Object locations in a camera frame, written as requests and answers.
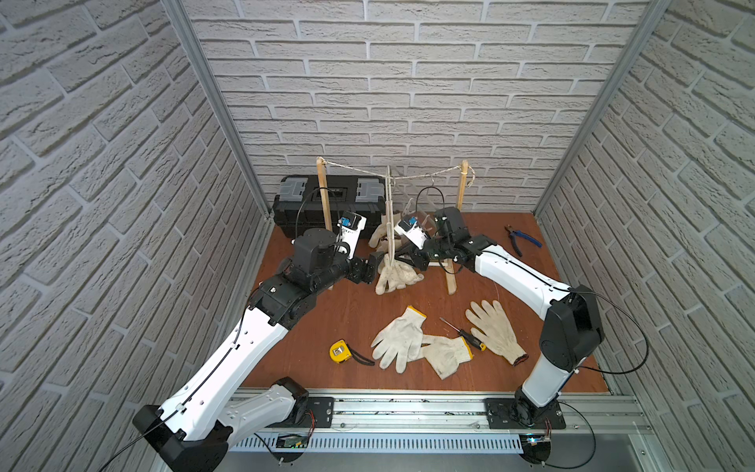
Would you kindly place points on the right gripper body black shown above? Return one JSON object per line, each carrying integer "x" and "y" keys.
{"x": 432, "y": 250}

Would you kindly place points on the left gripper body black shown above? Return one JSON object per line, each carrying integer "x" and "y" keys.
{"x": 363, "y": 270}

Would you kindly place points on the wooden drying rack frame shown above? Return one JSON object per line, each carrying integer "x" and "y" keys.
{"x": 464, "y": 169}

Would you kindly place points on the grey plastic clip hanger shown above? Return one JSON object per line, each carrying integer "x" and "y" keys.
{"x": 420, "y": 193}

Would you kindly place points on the white plastic clip hanger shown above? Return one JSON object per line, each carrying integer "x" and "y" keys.
{"x": 390, "y": 214}

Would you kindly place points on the white glove yellow cuff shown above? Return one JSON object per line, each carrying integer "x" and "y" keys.
{"x": 445, "y": 354}
{"x": 400, "y": 341}

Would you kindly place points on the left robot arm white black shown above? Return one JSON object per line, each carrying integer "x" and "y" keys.
{"x": 194, "y": 429}

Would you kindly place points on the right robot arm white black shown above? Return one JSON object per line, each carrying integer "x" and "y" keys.
{"x": 572, "y": 322}

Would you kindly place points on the yellow tape measure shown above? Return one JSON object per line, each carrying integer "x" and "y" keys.
{"x": 341, "y": 352}

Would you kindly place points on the black plastic toolbox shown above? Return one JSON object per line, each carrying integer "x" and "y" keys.
{"x": 297, "y": 206}

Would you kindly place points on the yellow black screwdriver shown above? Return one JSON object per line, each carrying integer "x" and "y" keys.
{"x": 472, "y": 340}

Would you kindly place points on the white glove red cuff right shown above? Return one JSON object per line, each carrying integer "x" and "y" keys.
{"x": 492, "y": 327}

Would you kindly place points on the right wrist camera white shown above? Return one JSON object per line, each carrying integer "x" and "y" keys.
{"x": 410, "y": 228}

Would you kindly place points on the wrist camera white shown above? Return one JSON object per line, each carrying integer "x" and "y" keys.
{"x": 350, "y": 227}
{"x": 410, "y": 228}

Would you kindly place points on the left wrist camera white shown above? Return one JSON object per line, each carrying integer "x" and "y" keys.
{"x": 350, "y": 227}

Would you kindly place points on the blue handled pliers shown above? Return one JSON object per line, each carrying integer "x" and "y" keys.
{"x": 514, "y": 235}

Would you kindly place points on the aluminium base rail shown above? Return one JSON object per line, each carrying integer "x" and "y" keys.
{"x": 403, "y": 422}

